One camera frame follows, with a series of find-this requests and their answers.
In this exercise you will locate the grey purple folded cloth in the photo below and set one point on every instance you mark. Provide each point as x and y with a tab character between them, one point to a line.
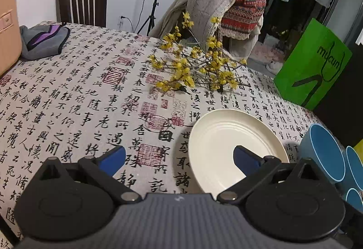
42	45

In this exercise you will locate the beige draped cloth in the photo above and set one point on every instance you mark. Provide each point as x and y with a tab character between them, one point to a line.
173	19

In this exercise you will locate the blue bowl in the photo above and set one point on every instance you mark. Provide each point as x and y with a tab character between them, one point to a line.
356	169
326	152
356	200

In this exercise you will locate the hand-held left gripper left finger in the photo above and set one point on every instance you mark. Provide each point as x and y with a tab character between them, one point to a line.
113	159

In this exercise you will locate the yellow blossom branches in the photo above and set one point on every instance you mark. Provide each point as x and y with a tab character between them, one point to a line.
181	67

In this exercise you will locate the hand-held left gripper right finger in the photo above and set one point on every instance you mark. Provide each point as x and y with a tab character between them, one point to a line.
245	159

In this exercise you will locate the white wall socket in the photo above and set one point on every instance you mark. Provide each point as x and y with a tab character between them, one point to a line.
122	17

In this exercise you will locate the green paper bag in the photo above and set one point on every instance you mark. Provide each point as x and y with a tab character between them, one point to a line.
309	73

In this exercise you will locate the pink floor mat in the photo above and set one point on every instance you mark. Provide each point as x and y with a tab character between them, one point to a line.
269	50

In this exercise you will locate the red patterned blanket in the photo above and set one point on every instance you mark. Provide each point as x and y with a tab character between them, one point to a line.
244	8

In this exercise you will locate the cream ridged plate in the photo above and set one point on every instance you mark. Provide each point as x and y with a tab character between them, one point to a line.
227	135

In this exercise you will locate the peach ribbed suitcase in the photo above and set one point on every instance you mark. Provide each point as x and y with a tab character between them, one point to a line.
8	25

